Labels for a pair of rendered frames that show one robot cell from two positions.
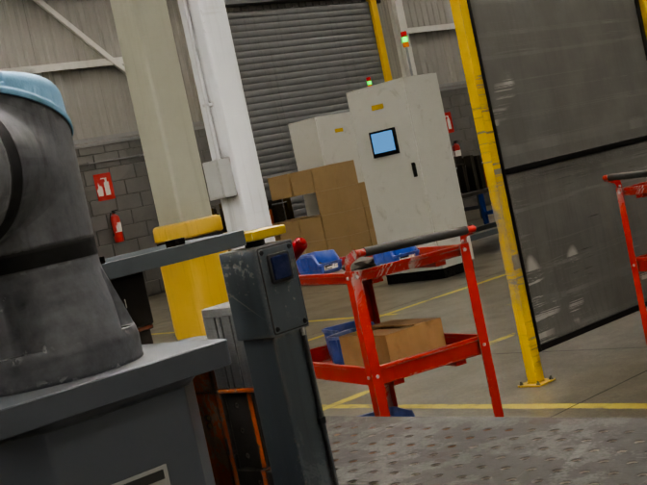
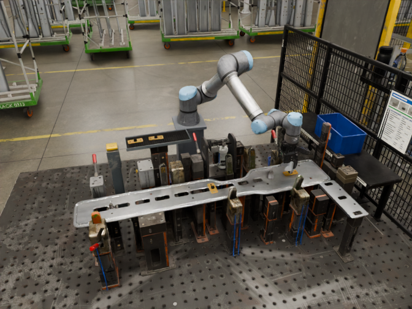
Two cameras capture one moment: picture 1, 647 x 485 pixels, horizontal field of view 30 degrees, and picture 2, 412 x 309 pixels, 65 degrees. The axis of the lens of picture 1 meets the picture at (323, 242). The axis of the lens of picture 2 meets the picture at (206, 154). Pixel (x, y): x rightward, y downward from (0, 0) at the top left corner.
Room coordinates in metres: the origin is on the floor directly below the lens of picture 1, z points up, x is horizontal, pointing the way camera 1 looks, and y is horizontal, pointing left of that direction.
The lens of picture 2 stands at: (2.58, 1.33, 2.09)
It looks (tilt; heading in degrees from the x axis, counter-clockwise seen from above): 33 degrees down; 210
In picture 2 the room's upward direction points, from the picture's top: straight up
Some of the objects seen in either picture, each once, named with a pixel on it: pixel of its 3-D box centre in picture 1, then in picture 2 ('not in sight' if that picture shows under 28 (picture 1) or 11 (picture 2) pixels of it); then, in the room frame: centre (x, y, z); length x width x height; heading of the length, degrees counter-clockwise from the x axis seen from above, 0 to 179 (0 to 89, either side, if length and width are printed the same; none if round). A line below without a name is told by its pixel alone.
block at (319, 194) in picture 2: not in sight; (314, 213); (1.12, 1.17, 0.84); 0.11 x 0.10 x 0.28; 46
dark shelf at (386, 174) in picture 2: not in sight; (335, 143); (0.59, 1.14, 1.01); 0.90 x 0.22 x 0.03; 46
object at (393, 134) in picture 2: not in sight; (399, 121); (0.71, 1.44, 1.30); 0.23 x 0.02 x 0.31; 46
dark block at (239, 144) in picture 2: not in sight; (236, 172); (1.07, 0.66, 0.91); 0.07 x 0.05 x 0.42; 46
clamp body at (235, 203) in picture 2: not in sight; (233, 225); (1.46, 0.83, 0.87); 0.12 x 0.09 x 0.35; 46
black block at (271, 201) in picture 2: not in sight; (270, 221); (1.30, 0.98, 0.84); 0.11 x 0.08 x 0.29; 46
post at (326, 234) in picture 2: not in sight; (328, 211); (1.07, 1.24, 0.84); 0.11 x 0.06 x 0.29; 46
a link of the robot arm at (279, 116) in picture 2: not in sight; (276, 118); (1.05, 0.87, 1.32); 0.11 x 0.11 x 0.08; 70
